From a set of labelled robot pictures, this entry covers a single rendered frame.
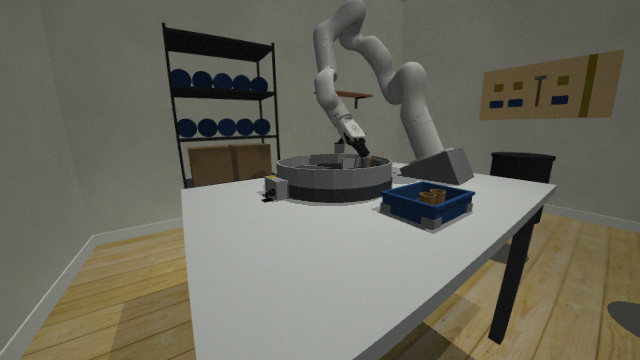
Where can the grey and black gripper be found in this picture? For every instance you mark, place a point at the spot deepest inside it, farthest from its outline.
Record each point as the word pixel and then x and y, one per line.
pixel 351 133

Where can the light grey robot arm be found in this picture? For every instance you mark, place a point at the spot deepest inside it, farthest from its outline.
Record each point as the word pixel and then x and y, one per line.
pixel 410 79

